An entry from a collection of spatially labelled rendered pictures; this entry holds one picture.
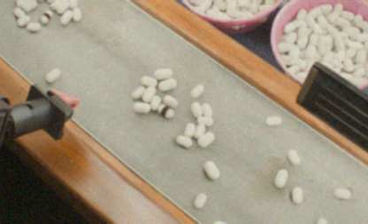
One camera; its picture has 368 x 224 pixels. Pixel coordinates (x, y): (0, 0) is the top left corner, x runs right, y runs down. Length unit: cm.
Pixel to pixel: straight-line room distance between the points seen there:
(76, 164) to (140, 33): 35
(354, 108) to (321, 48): 49
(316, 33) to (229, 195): 43
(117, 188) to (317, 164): 39
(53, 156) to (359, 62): 67
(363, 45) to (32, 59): 74
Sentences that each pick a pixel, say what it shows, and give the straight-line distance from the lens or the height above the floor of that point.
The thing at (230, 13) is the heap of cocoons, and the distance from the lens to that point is 156.
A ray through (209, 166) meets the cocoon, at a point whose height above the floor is 76.
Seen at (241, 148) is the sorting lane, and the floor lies 74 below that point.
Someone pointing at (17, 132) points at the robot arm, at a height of 95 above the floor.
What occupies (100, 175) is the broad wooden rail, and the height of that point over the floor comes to 76.
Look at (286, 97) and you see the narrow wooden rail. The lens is 142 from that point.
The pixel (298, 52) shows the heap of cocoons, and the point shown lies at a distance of 152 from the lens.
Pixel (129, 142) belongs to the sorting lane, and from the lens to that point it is 141.
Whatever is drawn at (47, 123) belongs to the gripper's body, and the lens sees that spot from 128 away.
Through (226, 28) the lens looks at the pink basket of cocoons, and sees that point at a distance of 157.
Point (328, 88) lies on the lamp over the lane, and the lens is 105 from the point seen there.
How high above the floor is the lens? 199
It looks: 58 degrees down
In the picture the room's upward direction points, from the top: straight up
